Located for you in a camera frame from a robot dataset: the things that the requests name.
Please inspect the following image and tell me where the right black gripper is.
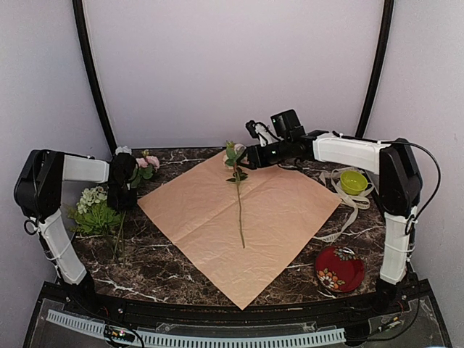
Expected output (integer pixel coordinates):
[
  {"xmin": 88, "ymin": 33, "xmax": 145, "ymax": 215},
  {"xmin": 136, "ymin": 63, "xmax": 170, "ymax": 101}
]
[{"xmin": 237, "ymin": 138, "xmax": 292, "ymax": 169}]

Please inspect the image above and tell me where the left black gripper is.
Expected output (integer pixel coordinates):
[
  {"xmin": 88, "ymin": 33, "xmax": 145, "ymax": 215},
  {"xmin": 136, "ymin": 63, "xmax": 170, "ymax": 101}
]
[{"xmin": 107, "ymin": 181, "xmax": 138, "ymax": 210}]

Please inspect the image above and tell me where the pink fake rose stem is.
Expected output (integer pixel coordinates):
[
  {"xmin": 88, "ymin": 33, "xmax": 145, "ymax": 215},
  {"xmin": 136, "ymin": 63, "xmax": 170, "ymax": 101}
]
[{"xmin": 129, "ymin": 149, "xmax": 160, "ymax": 189}]

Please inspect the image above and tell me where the beige wrapping paper sheet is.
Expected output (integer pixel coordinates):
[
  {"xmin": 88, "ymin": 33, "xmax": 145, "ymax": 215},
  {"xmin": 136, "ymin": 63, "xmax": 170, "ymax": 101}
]
[{"xmin": 138, "ymin": 154, "xmax": 341, "ymax": 309}]

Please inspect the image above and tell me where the blue fake flower stem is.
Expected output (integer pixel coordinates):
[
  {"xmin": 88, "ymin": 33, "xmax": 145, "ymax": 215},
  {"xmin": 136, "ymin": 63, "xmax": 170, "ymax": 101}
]
[{"xmin": 115, "ymin": 146, "xmax": 132, "ymax": 155}]

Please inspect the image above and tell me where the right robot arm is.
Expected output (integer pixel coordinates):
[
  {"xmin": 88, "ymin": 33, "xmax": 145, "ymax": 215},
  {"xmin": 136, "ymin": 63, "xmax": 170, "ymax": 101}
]
[{"xmin": 240, "ymin": 109, "xmax": 423, "ymax": 285}]

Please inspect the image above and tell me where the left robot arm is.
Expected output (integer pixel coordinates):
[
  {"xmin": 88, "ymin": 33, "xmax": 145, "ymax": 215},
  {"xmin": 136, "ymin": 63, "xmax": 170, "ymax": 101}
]
[{"xmin": 14, "ymin": 149, "xmax": 137, "ymax": 285}]

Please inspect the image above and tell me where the white printed ribbon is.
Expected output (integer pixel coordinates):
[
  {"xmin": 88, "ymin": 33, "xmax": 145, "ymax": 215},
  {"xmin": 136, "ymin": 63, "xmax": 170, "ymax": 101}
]
[{"xmin": 314, "ymin": 167, "xmax": 373, "ymax": 243}]

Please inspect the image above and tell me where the yellow-green cup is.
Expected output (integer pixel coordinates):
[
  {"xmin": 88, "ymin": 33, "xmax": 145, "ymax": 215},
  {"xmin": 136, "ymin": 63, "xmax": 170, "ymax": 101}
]
[{"xmin": 340, "ymin": 170, "xmax": 373, "ymax": 196}]

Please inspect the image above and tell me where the red floral plate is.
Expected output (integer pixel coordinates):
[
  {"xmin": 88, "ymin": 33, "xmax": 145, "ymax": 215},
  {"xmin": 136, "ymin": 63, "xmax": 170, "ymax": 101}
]
[{"xmin": 315, "ymin": 246, "xmax": 365, "ymax": 293}]

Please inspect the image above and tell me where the white slotted cable duct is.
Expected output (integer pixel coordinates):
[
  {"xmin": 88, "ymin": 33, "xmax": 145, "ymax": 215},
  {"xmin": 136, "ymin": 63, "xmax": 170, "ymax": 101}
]
[{"xmin": 46, "ymin": 310, "xmax": 347, "ymax": 347}]

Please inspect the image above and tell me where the black front table rail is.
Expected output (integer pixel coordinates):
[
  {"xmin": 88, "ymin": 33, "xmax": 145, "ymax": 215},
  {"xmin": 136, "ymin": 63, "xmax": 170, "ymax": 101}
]
[{"xmin": 34, "ymin": 280, "xmax": 439, "ymax": 328}]

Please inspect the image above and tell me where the left black frame post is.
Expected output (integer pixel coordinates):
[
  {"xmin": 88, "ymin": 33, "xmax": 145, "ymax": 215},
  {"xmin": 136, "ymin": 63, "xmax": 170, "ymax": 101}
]
[{"xmin": 72, "ymin": 0, "xmax": 117, "ymax": 153}]

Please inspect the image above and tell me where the black frame post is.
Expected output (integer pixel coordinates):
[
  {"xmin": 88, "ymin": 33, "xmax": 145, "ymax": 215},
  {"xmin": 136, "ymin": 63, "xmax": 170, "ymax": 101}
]
[
  {"xmin": 355, "ymin": 0, "xmax": 395, "ymax": 137},
  {"xmin": 72, "ymin": 0, "xmax": 117, "ymax": 153}
]

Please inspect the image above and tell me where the right black frame post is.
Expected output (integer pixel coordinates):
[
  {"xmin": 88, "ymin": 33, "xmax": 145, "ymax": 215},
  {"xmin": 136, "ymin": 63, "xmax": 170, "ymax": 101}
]
[{"xmin": 355, "ymin": 0, "xmax": 395, "ymax": 137}]

